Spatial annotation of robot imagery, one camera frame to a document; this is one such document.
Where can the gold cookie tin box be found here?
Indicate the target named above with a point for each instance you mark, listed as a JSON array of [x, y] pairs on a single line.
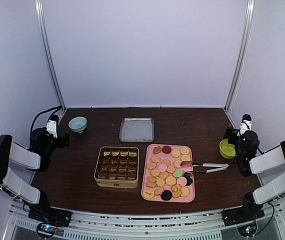
[[117, 167]]

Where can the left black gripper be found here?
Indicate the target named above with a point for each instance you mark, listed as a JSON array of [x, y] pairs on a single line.
[[66, 143]]

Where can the black sandwich cookie bottom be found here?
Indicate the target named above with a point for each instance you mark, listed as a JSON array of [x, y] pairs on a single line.
[[166, 195]]

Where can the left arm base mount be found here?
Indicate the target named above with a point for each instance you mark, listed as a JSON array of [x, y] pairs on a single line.
[[57, 218]]

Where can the swirl butter cookie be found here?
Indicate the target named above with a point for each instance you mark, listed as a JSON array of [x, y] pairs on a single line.
[[176, 187]]

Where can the light blue ceramic bowl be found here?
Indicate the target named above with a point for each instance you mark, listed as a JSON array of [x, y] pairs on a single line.
[[78, 124]]

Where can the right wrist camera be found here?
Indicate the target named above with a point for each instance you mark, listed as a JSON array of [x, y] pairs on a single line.
[[245, 125]]

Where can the green round cookie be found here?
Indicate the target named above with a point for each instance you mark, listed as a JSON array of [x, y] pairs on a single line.
[[177, 174]]

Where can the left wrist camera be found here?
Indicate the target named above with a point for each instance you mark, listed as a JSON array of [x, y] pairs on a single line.
[[51, 126]]

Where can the black sandwich cookie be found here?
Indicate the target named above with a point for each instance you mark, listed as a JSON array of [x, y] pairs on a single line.
[[189, 180], [166, 195]]

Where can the right aluminium frame post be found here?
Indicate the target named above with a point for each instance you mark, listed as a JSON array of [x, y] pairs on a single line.
[[244, 44]]

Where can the metal tongs white handle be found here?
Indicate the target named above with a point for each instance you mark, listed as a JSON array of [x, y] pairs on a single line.
[[199, 168]]

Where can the silver tin lid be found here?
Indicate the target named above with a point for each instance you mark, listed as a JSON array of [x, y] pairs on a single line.
[[137, 129]]

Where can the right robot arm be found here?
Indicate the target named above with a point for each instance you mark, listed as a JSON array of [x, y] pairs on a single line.
[[246, 144]]

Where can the brown chocolate round cookie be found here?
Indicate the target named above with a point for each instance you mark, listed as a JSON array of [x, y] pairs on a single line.
[[166, 149]]

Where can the pink round cookie upper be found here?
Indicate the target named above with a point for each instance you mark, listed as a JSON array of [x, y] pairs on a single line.
[[162, 168]]

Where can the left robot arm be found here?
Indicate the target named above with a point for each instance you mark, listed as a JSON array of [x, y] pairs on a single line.
[[35, 159]]

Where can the green plastic bowl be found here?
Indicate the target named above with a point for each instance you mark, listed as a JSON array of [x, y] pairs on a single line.
[[226, 149]]

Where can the pink plastic tray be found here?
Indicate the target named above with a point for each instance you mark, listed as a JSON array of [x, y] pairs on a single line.
[[160, 181]]

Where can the black sandwich cookie right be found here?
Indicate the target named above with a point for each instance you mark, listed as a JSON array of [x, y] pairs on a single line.
[[189, 180]]

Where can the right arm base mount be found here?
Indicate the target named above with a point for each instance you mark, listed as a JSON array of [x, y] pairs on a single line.
[[237, 216]]

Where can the clock face round cookie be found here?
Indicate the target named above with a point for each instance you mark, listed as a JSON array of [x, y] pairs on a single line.
[[148, 193]]

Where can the pink round cookie lower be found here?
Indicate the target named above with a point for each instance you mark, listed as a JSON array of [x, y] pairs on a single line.
[[182, 181]]

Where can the pink round cookie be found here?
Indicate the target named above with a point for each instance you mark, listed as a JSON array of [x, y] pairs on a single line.
[[182, 181], [162, 168]]

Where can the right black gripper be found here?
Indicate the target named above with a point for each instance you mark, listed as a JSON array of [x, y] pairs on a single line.
[[233, 131]]

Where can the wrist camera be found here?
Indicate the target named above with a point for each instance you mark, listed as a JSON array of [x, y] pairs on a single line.
[[51, 126], [245, 125]]

